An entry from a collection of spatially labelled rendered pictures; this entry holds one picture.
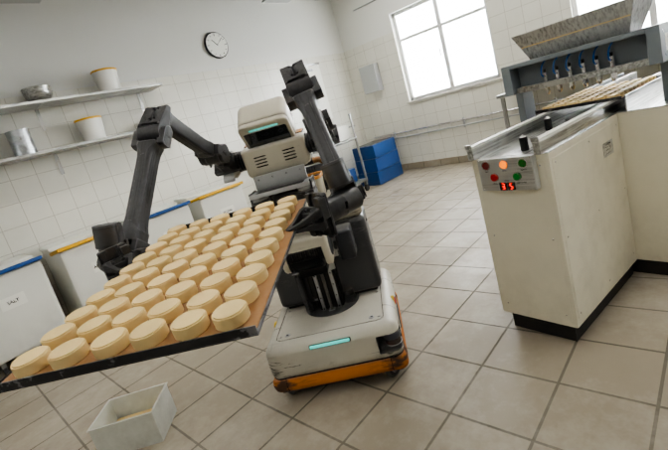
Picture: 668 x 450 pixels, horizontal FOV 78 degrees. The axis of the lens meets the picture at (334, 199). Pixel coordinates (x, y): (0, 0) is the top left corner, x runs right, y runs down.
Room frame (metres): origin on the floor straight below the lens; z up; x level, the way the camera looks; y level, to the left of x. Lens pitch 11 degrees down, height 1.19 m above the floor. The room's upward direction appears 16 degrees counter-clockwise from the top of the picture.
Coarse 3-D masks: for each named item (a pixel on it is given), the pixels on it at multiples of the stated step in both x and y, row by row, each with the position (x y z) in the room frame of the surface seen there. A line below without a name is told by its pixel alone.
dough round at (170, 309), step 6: (168, 300) 0.62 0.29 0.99; (174, 300) 0.61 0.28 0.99; (156, 306) 0.61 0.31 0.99; (162, 306) 0.60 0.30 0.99; (168, 306) 0.60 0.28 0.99; (174, 306) 0.59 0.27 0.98; (180, 306) 0.60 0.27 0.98; (150, 312) 0.59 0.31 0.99; (156, 312) 0.59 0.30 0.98; (162, 312) 0.58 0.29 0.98; (168, 312) 0.58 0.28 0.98; (174, 312) 0.59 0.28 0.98; (180, 312) 0.59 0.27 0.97; (150, 318) 0.58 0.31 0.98; (162, 318) 0.58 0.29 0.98; (168, 318) 0.58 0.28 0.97; (174, 318) 0.58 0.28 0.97
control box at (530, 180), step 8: (480, 160) 1.72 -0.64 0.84; (488, 160) 1.69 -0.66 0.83; (496, 160) 1.66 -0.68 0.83; (504, 160) 1.63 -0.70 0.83; (512, 160) 1.60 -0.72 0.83; (528, 160) 1.55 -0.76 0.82; (536, 160) 1.55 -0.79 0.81; (480, 168) 1.72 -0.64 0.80; (496, 168) 1.66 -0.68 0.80; (512, 168) 1.61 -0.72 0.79; (520, 168) 1.58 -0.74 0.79; (528, 168) 1.55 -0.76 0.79; (536, 168) 1.55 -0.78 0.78; (480, 176) 1.73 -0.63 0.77; (488, 176) 1.70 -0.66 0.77; (504, 176) 1.64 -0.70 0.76; (512, 176) 1.61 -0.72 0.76; (528, 176) 1.56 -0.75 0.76; (536, 176) 1.54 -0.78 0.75; (488, 184) 1.70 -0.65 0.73; (496, 184) 1.67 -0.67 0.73; (520, 184) 1.59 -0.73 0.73; (528, 184) 1.56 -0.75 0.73; (536, 184) 1.54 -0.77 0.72
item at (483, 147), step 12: (636, 72) 2.88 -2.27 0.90; (576, 108) 2.32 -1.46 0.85; (528, 120) 2.03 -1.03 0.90; (540, 120) 2.08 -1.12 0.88; (552, 120) 2.15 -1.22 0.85; (504, 132) 1.89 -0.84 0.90; (516, 132) 1.95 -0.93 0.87; (528, 132) 2.01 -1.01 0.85; (480, 144) 1.78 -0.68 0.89; (492, 144) 1.83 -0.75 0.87; (504, 144) 1.88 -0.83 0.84; (468, 156) 1.76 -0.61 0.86; (480, 156) 1.77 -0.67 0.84
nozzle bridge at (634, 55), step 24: (576, 48) 2.01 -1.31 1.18; (600, 48) 2.00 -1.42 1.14; (624, 48) 1.92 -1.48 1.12; (648, 48) 1.78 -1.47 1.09; (504, 72) 2.32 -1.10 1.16; (528, 72) 2.30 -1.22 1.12; (552, 72) 2.20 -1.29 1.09; (576, 72) 2.10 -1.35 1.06; (600, 72) 1.97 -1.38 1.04; (528, 96) 2.40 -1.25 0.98
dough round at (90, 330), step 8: (88, 320) 0.63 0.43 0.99; (96, 320) 0.62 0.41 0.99; (104, 320) 0.61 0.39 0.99; (80, 328) 0.61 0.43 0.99; (88, 328) 0.60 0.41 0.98; (96, 328) 0.60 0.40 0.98; (104, 328) 0.60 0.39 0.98; (112, 328) 0.62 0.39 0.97; (80, 336) 0.60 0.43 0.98; (88, 336) 0.59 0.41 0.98; (96, 336) 0.60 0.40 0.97
